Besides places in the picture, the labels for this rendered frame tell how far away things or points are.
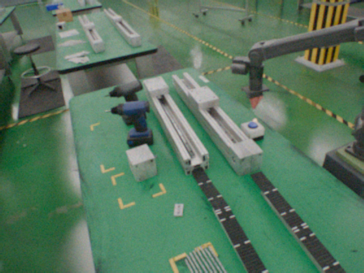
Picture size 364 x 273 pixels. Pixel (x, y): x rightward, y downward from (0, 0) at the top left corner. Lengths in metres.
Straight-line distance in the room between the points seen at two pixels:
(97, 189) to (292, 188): 0.75
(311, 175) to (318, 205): 0.15
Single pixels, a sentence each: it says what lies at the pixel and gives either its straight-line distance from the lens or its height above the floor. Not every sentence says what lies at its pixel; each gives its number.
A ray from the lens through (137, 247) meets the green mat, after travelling 0.94.
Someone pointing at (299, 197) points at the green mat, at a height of 0.78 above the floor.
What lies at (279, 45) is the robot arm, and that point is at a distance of 1.06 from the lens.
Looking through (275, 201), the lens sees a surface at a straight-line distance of 1.00.
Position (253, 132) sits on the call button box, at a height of 0.83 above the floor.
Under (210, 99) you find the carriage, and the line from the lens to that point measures 1.36.
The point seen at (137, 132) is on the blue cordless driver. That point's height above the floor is 0.85.
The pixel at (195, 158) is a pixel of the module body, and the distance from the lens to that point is 1.12.
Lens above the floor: 1.56
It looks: 35 degrees down
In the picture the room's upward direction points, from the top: 6 degrees counter-clockwise
